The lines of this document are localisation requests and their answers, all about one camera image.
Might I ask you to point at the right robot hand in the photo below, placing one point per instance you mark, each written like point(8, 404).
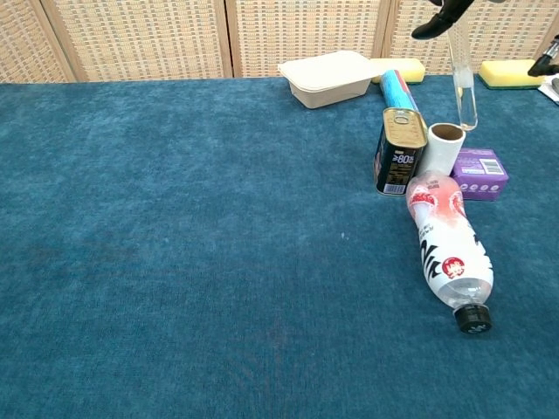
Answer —
point(441, 22)

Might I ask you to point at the clear test tube white cap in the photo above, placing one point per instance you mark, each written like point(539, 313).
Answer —
point(466, 105)

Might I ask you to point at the yellow green sponge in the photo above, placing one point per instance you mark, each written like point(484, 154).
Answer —
point(506, 72)
point(406, 69)

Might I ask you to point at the blue plastic bag roll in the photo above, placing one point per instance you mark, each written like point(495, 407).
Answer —
point(395, 94)

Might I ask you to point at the beige lidded food container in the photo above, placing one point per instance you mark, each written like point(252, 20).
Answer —
point(327, 78)

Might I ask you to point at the black gold luncheon meat can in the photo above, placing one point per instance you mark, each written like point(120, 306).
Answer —
point(399, 150)

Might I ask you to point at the white paper roll cardboard core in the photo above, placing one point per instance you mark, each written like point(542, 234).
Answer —
point(439, 158)

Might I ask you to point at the purple rectangular box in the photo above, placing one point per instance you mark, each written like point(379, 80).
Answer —
point(480, 174)

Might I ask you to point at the plastic drink bottle white label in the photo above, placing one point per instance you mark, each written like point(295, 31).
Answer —
point(450, 244)

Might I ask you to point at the wicker folding screen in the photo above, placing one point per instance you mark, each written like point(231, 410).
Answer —
point(131, 39)

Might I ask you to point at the blue table cloth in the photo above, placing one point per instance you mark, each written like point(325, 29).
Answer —
point(174, 218)

